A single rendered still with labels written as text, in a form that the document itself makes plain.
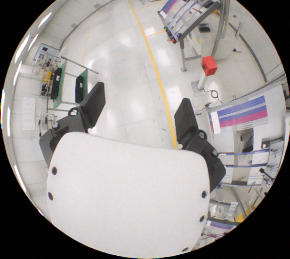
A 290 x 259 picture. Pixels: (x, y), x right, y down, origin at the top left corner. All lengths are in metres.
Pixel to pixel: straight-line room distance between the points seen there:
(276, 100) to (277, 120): 0.11
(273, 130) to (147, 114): 1.65
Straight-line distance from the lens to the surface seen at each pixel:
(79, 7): 8.70
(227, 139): 0.83
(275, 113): 0.75
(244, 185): 0.98
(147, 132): 1.66
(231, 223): 1.61
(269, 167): 0.81
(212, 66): 0.93
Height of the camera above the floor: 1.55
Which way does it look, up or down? 69 degrees down
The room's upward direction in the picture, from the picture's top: 80 degrees counter-clockwise
